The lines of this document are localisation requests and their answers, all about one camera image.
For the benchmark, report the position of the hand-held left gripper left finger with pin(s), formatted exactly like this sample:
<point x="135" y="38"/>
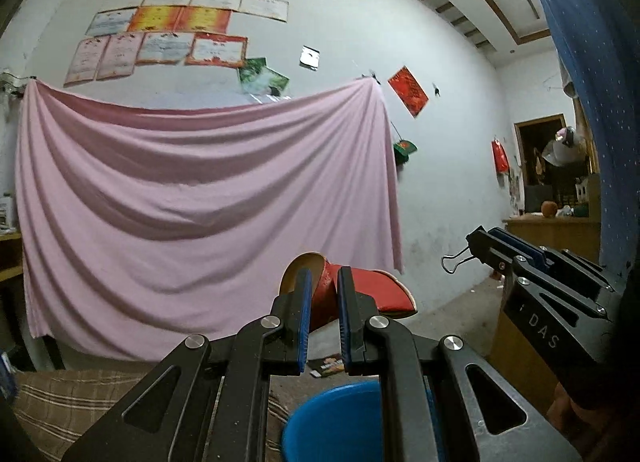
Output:
<point x="302" y="324"/>

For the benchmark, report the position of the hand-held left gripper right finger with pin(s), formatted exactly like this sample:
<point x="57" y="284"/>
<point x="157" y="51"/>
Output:
<point x="345" y="324"/>

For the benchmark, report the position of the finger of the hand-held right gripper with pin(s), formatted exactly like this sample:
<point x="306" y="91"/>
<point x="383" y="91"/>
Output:
<point x="522" y="244"/>
<point x="500" y="254"/>

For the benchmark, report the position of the black binder clip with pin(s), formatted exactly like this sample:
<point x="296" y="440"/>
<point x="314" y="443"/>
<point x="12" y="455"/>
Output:
<point x="474" y="244"/>

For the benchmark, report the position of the blue plastic basin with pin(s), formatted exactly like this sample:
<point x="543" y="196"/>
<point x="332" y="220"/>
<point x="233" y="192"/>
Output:
<point x="340" y="422"/>

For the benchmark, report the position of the person's right hand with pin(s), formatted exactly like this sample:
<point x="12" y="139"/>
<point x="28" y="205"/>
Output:
<point x="575" y="424"/>

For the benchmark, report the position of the wooden cabinet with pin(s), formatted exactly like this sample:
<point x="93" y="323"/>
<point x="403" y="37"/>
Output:
<point x="550" y="232"/>

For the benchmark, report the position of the orange round fruit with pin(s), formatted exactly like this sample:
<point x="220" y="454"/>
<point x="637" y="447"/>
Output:
<point x="548" y="208"/>

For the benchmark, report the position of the grey cloth bundle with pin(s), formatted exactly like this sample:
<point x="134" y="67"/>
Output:
<point x="562" y="148"/>

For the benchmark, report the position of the green red hanging ornament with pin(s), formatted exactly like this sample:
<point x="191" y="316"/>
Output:
<point x="404" y="150"/>

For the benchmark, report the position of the pink hanging sheet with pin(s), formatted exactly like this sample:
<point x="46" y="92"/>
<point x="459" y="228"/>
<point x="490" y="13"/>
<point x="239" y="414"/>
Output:
<point x="200" y="192"/>

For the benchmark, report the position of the blue dotted hanging cloth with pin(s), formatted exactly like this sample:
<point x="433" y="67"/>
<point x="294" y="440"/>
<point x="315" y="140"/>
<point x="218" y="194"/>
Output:
<point x="595" y="92"/>

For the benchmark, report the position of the brown plaid blanket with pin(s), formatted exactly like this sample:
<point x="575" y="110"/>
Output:
<point x="75" y="402"/>

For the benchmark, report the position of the wooden shelf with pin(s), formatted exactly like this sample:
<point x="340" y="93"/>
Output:
<point x="10" y="254"/>

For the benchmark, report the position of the small white carton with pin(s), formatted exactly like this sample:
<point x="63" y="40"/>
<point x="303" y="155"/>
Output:
<point x="6" y="214"/>

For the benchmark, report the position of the wooden door frame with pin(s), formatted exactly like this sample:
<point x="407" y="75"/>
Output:
<point x="520" y="167"/>

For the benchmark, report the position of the red square wall poster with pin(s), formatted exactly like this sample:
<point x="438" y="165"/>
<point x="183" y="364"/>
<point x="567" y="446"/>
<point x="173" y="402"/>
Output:
<point x="408" y="91"/>

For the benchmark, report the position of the green wall photos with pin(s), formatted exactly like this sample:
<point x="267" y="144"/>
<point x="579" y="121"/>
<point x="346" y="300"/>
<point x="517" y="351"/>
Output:
<point x="260" y="75"/>

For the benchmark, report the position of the small silver wall plate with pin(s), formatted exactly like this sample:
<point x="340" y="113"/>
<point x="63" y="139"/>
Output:
<point x="310" y="58"/>

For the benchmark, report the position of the group of wall certificates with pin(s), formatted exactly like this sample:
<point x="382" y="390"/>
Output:
<point x="165" y="47"/>

